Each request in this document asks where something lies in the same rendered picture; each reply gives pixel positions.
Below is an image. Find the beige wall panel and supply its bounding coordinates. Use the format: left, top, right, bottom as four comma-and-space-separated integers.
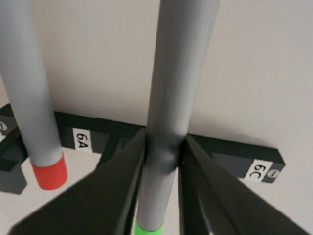
0, 0, 313, 235

